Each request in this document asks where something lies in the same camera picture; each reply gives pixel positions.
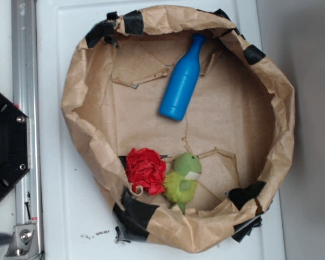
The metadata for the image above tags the metal corner bracket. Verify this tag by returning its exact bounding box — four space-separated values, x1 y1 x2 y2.
4 224 39 259

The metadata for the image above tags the brown paper bin wall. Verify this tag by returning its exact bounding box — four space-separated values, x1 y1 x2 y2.
61 5 295 253

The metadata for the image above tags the green plush bird toy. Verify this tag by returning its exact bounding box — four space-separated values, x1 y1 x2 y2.
163 152 202 214

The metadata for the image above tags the aluminium frame rail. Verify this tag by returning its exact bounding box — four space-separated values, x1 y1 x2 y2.
11 1 44 259

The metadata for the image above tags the blue plastic bottle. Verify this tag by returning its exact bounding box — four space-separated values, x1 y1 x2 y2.
159 34 206 121

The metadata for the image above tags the crumpled red paper ball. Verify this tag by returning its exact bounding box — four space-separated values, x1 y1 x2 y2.
126 148 166 196

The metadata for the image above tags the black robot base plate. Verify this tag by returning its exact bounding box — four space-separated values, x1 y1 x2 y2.
0 93 29 202

